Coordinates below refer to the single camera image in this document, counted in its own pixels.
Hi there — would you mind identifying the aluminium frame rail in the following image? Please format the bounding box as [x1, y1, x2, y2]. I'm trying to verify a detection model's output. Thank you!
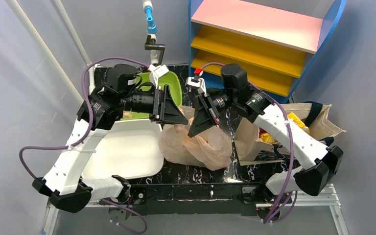
[42, 194, 102, 235]

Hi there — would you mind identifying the banana print plastic bag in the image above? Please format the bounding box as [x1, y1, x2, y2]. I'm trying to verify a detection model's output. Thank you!
[158, 106, 233, 171]

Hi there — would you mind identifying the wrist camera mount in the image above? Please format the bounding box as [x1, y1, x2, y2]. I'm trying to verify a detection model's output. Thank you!
[148, 64, 169, 88]
[186, 68, 207, 95]

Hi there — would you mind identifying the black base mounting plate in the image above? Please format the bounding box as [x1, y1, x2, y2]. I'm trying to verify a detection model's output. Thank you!
[127, 183, 273, 216]

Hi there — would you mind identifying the white pipe faucet stand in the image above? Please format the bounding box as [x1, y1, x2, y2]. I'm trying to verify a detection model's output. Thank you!
[142, 0, 165, 66]

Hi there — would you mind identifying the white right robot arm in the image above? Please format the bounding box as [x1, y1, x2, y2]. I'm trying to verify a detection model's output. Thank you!
[186, 64, 343, 197]

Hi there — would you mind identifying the yellow snack packet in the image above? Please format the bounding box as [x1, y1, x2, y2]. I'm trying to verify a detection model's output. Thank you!
[258, 112, 310, 144]

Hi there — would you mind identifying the beige toy mushroom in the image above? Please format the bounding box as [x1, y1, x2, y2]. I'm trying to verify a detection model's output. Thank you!
[122, 112, 133, 118]

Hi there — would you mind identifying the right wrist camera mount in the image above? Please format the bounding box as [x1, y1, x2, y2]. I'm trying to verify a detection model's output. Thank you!
[186, 68, 207, 95]

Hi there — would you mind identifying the white diagonal pole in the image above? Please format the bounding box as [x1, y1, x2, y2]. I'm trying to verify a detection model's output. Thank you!
[5, 0, 83, 104]

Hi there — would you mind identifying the colourful wooden shelf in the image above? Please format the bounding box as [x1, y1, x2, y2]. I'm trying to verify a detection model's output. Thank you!
[188, 0, 346, 103]

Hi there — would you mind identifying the beige canvas tote bag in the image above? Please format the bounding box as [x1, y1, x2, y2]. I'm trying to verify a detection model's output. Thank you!
[234, 101, 344, 166]

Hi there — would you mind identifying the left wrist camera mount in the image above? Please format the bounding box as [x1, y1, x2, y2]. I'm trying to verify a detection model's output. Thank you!
[148, 64, 169, 88]

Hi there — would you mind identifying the white plastic basin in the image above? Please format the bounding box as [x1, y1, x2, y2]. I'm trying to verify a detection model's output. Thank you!
[82, 119, 164, 180]

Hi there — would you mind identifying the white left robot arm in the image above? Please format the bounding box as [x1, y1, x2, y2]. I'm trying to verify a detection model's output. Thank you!
[32, 64, 188, 213]

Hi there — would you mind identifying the green plastic basin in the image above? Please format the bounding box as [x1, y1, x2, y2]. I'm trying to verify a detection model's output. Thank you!
[121, 71, 182, 121]

